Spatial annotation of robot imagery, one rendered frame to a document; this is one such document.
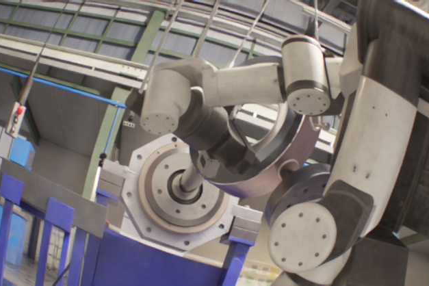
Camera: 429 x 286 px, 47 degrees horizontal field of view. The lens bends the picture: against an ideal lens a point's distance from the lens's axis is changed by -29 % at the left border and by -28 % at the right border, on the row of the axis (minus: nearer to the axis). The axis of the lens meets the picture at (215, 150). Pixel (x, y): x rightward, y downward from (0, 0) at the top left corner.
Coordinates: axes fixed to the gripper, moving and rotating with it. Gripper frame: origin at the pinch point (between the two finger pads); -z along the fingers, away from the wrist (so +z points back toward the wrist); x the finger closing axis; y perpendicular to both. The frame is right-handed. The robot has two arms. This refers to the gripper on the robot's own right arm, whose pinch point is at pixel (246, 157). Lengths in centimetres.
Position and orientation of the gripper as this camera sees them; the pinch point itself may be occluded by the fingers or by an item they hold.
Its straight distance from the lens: 127.6
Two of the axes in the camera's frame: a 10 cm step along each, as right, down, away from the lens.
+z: -6.3, -4.6, -6.2
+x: 3.1, 5.9, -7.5
